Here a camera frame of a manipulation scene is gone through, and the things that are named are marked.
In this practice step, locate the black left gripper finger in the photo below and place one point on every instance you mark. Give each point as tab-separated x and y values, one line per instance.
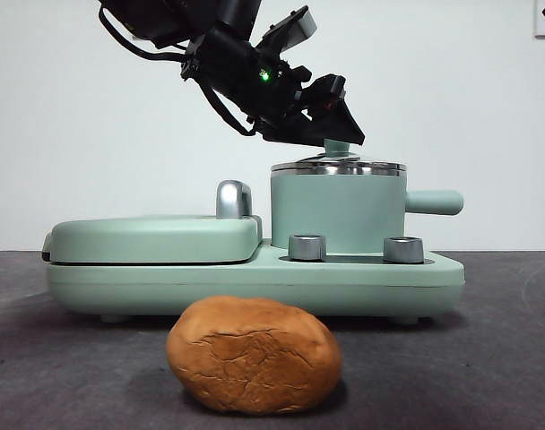
290	133
342	127

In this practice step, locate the glass lid with mint knob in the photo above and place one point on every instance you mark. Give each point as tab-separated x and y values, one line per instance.
336	149

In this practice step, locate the brown potato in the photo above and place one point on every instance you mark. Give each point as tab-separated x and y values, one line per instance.
254	358

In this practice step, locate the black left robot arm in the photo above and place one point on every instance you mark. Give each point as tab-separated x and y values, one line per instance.
236	58

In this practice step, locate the silver control knob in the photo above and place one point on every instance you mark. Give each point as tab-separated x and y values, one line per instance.
306	248
402	251

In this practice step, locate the mint green breakfast machine base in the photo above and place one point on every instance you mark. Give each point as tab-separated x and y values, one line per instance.
254	286

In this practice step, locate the mint green griddle cover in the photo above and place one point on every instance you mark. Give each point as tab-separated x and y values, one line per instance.
142	239

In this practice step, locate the pale grey left wrist camera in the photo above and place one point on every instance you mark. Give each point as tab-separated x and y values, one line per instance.
306	24

